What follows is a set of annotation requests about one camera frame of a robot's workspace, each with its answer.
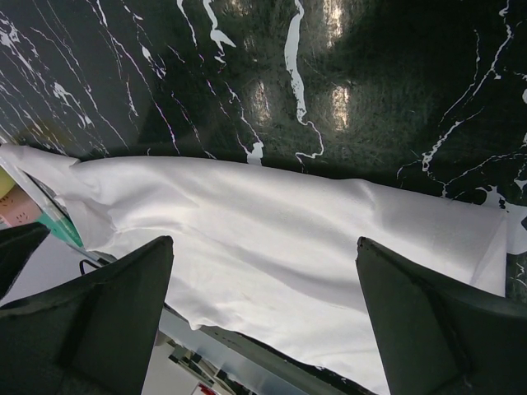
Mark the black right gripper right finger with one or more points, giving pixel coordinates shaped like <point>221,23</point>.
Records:
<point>436,335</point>

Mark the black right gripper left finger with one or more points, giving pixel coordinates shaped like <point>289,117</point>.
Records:
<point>91,335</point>

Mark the white t shirt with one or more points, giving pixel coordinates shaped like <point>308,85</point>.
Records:
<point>271,253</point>

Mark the teal book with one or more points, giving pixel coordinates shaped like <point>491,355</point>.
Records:
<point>53,214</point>

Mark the pink paper cup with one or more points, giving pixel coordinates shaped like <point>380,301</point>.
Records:
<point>18,208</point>

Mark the yellow mug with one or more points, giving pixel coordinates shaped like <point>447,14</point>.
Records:
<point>7,183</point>

